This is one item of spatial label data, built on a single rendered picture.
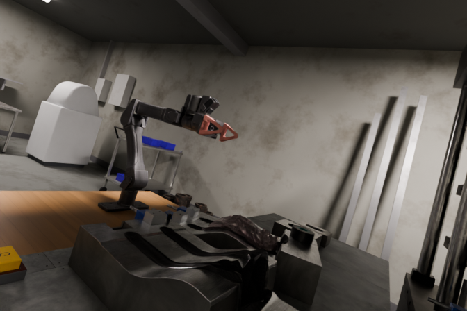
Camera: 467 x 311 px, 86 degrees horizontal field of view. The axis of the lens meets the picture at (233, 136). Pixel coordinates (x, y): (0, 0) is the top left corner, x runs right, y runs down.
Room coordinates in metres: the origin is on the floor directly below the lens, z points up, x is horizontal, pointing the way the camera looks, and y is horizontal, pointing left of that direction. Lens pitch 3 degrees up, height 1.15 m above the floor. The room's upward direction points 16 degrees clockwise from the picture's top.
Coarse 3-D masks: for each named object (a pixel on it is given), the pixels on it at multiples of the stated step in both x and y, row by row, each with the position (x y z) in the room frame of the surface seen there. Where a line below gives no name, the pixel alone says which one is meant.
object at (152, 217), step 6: (138, 210) 0.73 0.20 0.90; (144, 210) 0.74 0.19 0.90; (150, 210) 0.72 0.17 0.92; (156, 210) 0.73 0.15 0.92; (138, 216) 0.72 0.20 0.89; (144, 216) 0.71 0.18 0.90; (150, 216) 0.69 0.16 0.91; (156, 216) 0.70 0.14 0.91; (162, 216) 0.72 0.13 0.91; (150, 222) 0.69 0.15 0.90; (156, 222) 0.70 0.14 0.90; (162, 222) 0.72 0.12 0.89
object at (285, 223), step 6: (276, 222) 1.22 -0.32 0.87; (282, 222) 1.25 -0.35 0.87; (288, 222) 1.29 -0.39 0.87; (276, 228) 1.21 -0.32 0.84; (282, 228) 1.19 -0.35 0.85; (288, 228) 1.18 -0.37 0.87; (276, 234) 1.21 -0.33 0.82; (282, 234) 1.19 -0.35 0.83; (318, 234) 1.22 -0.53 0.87; (318, 240) 1.18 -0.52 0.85; (318, 246) 1.22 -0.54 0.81
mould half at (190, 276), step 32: (96, 224) 0.60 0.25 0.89; (160, 224) 0.71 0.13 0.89; (96, 256) 0.52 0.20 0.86; (128, 256) 0.51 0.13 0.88; (192, 256) 0.59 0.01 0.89; (224, 256) 0.55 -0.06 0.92; (96, 288) 0.51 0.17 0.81; (128, 288) 0.46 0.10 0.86; (160, 288) 0.42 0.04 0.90; (192, 288) 0.39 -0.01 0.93; (224, 288) 0.41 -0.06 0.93
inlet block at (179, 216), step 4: (152, 208) 0.92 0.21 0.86; (168, 212) 0.90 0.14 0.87; (172, 212) 0.91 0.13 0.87; (176, 212) 0.88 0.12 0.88; (180, 212) 0.89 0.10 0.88; (184, 212) 0.91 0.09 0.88; (172, 216) 0.87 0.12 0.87; (176, 216) 0.87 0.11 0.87; (180, 216) 0.87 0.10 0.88; (184, 216) 0.88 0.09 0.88; (172, 220) 0.87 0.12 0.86; (176, 220) 0.87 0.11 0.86; (180, 220) 0.87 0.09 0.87; (184, 220) 0.89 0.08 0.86
